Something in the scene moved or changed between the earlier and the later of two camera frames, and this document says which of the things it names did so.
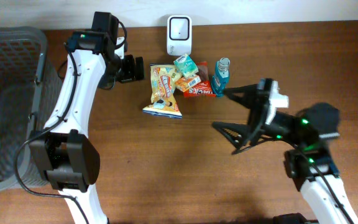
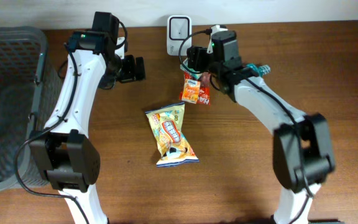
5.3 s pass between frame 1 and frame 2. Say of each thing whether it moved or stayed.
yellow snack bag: moved
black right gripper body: moved
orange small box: moved
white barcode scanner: stayed
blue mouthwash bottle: moved
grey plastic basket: stayed
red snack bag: moved
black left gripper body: stayed
